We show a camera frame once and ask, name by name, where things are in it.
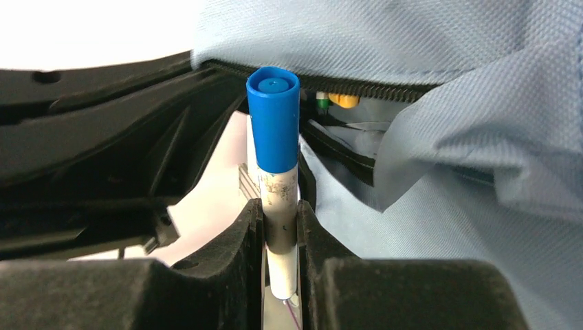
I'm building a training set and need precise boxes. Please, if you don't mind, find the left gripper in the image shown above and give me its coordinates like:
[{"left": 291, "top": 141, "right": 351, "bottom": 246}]
[{"left": 1, "top": 52, "right": 248, "bottom": 261}]

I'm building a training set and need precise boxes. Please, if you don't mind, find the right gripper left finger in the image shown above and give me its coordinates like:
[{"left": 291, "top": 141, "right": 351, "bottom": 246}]
[{"left": 1, "top": 199, "right": 265, "bottom": 329}]

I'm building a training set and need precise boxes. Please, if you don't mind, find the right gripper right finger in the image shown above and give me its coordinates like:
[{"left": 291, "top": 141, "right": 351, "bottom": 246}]
[{"left": 297, "top": 201, "right": 527, "bottom": 329}]

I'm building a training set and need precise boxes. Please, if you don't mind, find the blue capped pen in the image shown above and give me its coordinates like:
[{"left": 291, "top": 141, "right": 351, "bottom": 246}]
[{"left": 246, "top": 67, "right": 300, "bottom": 300}]

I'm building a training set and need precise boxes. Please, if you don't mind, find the blue student backpack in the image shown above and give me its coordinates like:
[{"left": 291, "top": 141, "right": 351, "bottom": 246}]
[{"left": 192, "top": 1, "right": 582, "bottom": 329}]

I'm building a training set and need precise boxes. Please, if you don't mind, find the green capped pen in pocket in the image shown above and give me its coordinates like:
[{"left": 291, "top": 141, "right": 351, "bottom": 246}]
[{"left": 316, "top": 91, "right": 330, "bottom": 111}]

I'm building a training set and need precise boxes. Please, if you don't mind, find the yellow pen in pocket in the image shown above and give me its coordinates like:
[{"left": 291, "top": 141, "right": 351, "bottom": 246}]
[{"left": 328, "top": 93, "right": 360, "bottom": 109}]

